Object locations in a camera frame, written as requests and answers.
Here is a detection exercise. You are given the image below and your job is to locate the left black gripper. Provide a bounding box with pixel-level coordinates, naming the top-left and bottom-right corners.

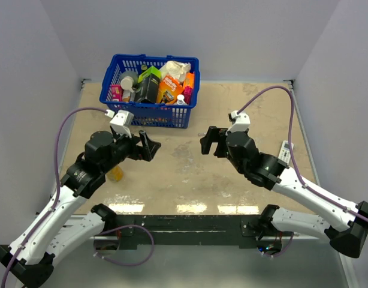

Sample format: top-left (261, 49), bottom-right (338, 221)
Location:
top-left (102, 127), bottom-right (161, 173)

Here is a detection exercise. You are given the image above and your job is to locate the white grey remote control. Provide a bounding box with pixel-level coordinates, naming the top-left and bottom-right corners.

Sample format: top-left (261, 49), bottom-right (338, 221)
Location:
top-left (278, 140), bottom-right (294, 164)

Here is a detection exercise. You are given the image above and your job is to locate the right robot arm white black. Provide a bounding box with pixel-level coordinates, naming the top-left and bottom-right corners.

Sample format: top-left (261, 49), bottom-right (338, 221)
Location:
top-left (200, 126), bottom-right (368, 259)

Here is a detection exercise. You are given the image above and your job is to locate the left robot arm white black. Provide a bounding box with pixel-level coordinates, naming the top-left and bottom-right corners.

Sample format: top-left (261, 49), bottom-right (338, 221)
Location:
top-left (0, 130), bottom-right (161, 287)

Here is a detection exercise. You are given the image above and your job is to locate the blue plastic basket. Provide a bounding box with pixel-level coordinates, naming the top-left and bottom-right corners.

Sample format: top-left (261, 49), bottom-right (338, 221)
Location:
top-left (99, 54), bottom-right (200, 128)

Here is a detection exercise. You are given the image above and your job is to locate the orange juice bottle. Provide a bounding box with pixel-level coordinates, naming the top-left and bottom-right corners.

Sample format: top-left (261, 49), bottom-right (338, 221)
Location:
top-left (106, 165), bottom-right (124, 182)

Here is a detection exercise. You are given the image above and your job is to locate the small white cap bottle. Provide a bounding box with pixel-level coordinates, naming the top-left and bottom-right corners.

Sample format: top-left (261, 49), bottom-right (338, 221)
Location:
top-left (175, 94), bottom-right (187, 106)

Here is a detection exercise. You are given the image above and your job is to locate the magenta small box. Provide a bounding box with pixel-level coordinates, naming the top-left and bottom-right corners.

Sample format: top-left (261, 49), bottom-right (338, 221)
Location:
top-left (182, 86), bottom-right (193, 105)

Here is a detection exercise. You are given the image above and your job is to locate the black green box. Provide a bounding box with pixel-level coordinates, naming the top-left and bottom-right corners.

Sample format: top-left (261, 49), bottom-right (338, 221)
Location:
top-left (134, 66), bottom-right (161, 104)

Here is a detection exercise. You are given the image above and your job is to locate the pink box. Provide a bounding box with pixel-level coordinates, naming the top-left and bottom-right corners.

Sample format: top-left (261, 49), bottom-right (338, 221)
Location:
top-left (110, 85), bottom-right (123, 102)

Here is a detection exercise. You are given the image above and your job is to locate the orange Gillette razor box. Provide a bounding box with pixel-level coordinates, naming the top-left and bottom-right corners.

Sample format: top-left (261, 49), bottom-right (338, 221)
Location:
top-left (156, 75), bottom-right (184, 105)

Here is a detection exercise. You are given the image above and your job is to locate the white pump bottle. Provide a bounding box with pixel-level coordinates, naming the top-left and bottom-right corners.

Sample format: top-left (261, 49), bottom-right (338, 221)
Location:
top-left (119, 71), bottom-right (138, 91)

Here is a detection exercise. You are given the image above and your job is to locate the crumpled white paper bag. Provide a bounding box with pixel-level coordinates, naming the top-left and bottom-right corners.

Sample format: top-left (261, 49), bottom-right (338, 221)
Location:
top-left (159, 61), bottom-right (191, 83)

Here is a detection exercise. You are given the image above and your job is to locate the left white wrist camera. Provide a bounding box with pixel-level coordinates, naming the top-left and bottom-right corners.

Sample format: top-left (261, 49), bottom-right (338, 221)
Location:
top-left (105, 109), bottom-right (134, 138)

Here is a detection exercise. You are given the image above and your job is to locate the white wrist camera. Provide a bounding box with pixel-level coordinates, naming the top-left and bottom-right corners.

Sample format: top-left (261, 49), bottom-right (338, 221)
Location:
top-left (105, 109), bottom-right (134, 138)
top-left (227, 110), bottom-right (251, 133)

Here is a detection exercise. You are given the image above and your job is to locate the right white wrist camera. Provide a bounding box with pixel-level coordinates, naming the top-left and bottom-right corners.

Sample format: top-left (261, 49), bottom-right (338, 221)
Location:
top-left (227, 110), bottom-right (251, 133)

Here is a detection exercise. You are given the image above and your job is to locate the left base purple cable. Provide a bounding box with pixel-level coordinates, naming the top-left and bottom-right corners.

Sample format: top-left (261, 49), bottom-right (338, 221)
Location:
top-left (92, 224), bottom-right (155, 267)

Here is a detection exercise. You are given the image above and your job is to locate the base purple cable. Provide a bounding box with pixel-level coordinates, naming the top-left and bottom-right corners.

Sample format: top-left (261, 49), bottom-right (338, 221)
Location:
top-left (260, 231), bottom-right (294, 259)
top-left (92, 224), bottom-right (155, 267)

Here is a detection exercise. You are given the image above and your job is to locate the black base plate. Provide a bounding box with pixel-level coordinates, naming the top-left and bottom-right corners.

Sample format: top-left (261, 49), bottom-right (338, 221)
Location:
top-left (99, 212), bottom-right (291, 250)

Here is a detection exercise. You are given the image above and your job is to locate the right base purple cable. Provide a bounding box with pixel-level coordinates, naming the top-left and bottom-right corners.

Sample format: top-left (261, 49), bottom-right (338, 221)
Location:
top-left (260, 231), bottom-right (294, 259)

